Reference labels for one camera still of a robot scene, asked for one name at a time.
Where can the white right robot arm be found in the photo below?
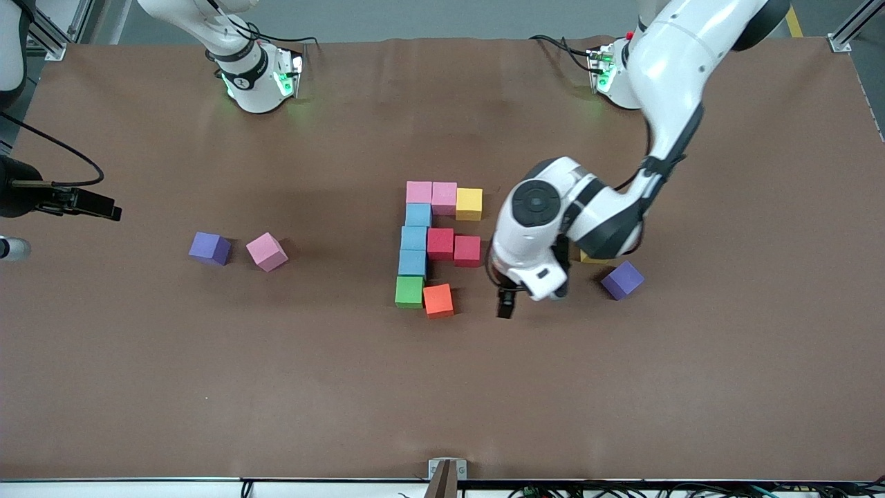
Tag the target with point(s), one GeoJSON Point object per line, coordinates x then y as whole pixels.
{"type": "Point", "coordinates": [249, 76]}

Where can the blue foam cube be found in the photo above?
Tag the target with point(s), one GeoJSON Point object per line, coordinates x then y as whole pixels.
{"type": "Point", "coordinates": [418, 216]}
{"type": "Point", "coordinates": [413, 263]}
{"type": "Point", "coordinates": [415, 238]}

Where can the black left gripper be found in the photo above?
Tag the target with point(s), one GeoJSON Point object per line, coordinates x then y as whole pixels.
{"type": "Point", "coordinates": [505, 303]}

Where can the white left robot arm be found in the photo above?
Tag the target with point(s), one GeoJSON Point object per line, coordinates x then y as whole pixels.
{"type": "Point", "coordinates": [671, 62]}

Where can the yellow foam cube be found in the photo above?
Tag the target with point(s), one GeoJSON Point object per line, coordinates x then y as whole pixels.
{"type": "Point", "coordinates": [591, 259]}
{"type": "Point", "coordinates": [469, 204]}

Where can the brown table mat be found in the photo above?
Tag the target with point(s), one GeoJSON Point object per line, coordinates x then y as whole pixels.
{"type": "Point", "coordinates": [442, 387]}

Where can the orange foam cube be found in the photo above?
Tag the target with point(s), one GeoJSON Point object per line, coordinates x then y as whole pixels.
{"type": "Point", "coordinates": [438, 301]}

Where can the metal clamp bracket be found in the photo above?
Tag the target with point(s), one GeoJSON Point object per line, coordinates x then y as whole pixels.
{"type": "Point", "coordinates": [446, 477]}

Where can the aluminium frame profile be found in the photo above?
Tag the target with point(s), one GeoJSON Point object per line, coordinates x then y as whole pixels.
{"type": "Point", "coordinates": [83, 17]}
{"type": "Point", "coordinates": [45, 38]}
{"type": "Point", "coordinates": [842, 43]}

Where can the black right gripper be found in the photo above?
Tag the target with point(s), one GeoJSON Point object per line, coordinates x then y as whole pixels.
{"type": "Point", "coordinates": [21, 197]}

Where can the pink foam cube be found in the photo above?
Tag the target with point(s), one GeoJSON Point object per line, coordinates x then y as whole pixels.
{"type": "Point", "coordinates": [266, 250]}
{"type": "Point", "coordinates": [418, 193]}
{"type": "Point", "coordinates": [444, 198]}

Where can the green foam cube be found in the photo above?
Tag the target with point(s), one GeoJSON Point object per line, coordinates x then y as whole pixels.
{"type": "Point", "coordinates": [409, 292]}

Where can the purple foam cube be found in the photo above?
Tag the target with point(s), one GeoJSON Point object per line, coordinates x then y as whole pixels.
{"type": "Point", "coordinates": [207, 247]}
{"type": "Point", "coordinates": [622, 279]}

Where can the red foam cube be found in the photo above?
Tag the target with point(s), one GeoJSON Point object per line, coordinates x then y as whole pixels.
{"type": "Point", "coordinates": [467, 251]}
{"type": "Point", "coordinates": [441, 243]}

